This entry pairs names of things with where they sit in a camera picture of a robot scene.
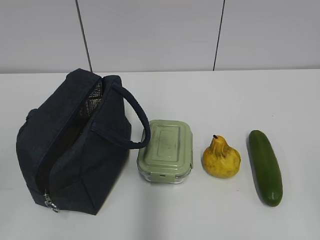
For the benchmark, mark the yellow pear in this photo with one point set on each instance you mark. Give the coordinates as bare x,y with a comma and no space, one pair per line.
221,160

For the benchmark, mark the green lid glass container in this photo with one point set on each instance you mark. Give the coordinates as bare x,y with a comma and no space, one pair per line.
168,157

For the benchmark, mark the navy insulated lunch bag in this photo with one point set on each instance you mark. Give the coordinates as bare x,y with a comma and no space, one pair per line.
72,149

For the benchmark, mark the green cucumber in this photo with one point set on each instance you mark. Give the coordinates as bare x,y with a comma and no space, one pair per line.
265,168

